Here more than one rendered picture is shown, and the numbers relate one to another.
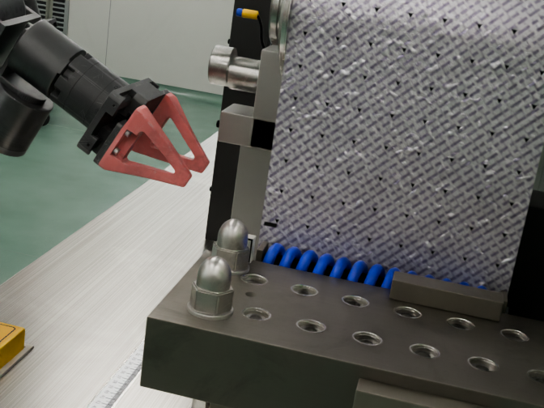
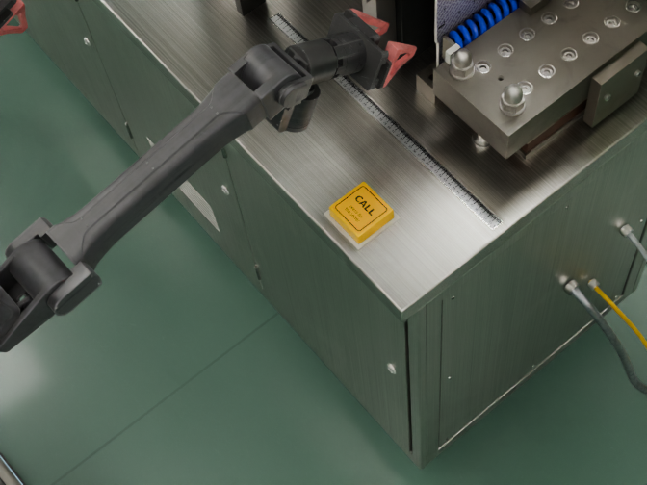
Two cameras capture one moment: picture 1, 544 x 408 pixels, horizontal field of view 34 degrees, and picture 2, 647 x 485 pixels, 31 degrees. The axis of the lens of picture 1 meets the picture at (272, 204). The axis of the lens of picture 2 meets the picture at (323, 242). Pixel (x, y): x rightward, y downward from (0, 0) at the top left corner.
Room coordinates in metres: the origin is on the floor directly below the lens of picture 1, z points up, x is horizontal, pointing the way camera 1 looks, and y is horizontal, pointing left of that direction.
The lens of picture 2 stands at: (0.14, 0.87, 2.39)
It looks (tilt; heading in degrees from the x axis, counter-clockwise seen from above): 61 degrees down; 319
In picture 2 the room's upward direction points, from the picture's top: 9 degrees counter-clockwise
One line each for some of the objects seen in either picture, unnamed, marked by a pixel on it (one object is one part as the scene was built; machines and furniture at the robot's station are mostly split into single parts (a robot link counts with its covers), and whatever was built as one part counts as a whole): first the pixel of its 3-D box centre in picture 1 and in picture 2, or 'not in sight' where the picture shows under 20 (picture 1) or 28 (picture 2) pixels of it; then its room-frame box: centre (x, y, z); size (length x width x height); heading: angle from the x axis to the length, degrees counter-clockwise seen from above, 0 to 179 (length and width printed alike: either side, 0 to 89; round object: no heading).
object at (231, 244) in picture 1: (231, 243); (462, 61); (0.74, 0.03, 1.05); 0.04 x 0.04 x 0.04
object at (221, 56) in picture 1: (223, 65); not in sight; (0.92, 0.07, 1.18); 0.04 x 0.02 x 0.04; 170
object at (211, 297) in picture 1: (213, 283); (512, 96); (0.65, 0.04, 1.05); 0.04 x 0.04 x 0.04
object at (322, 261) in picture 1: (378, 282); (504, 6); (0.77, -0.11, 1.03); 0.21 x 0.04 x 0.03; 80
